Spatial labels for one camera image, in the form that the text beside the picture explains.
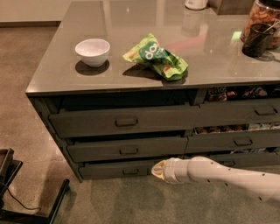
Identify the dark box on counter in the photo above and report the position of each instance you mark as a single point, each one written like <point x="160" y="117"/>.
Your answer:
<point x="231" y="7"/>

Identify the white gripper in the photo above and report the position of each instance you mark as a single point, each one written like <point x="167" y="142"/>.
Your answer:
<point x="170" y="171"/>

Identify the drawer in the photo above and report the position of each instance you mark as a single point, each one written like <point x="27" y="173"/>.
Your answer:
<point x="228" y="141"/>
<point x="132" y="148"/>
<point x="241" y="160"/>
<point x="118" y="169"/>
<point x="90" y="123"/>
<point x="219" y="113"/>

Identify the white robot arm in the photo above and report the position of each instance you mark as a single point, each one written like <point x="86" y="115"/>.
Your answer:
<point x="262" y="186"/>

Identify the black mesh cup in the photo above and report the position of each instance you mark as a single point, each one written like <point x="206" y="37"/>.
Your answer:
<point x="260" y="35"/>

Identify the green snack bag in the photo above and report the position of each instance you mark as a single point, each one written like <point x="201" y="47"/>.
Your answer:
<point x="149" y="53"/>

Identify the white ceramic bowl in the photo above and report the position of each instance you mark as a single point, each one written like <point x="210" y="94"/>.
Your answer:
<point x="93" y="52"/>

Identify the dark grey drawer cabinet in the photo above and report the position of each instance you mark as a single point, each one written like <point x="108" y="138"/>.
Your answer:
<point x="209" y="43"/>

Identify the glass jar of nuts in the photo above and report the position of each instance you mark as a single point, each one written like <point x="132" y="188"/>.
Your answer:
<point x="266" y="12"/>

